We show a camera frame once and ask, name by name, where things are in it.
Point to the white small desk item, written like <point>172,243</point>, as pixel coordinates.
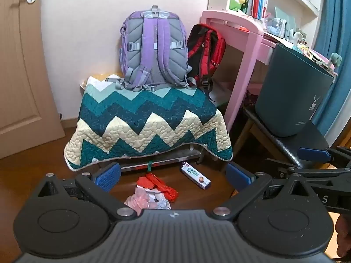
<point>296,37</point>

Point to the blue curtain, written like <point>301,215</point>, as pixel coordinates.
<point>334,19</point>

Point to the person's right hand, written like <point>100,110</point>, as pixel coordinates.
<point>345,235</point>

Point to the white paper sheets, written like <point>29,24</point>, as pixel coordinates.
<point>220,94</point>

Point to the purple grey backpack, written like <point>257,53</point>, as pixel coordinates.
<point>153,60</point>

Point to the pale green folder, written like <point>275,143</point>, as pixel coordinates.
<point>286,16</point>

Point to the pink desk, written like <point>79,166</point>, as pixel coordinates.
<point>246,49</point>

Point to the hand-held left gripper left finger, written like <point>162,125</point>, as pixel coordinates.
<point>107,176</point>

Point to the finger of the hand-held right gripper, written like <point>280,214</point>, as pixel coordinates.
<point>323,176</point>
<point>312,154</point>

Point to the green plush toy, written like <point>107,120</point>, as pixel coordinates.
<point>235,3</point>

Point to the pile of colourful cards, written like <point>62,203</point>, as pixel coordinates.
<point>309,52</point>

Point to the black seat wooden chair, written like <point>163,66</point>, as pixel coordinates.
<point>301,142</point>

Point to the red black backpack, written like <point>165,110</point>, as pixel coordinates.
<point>204,49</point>

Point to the mint green desk gadget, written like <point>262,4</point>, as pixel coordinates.
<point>336,61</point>

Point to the metal low table frame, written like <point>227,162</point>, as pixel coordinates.
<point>164,160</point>

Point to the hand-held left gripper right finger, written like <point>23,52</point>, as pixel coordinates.
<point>238,176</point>

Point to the white cookie box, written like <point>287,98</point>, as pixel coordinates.
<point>195,176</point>

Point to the pink wrapper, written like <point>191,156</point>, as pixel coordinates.
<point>135,201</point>

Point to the white printed paper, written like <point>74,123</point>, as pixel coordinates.
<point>160,201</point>

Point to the teal cream zigzag quilt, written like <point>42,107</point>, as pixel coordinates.
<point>137,109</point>

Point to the dark floral cloth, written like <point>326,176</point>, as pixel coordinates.
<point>249,98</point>

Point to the red wrapper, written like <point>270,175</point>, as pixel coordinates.
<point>161,187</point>

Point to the light blue pouch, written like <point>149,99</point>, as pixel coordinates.
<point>276,26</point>

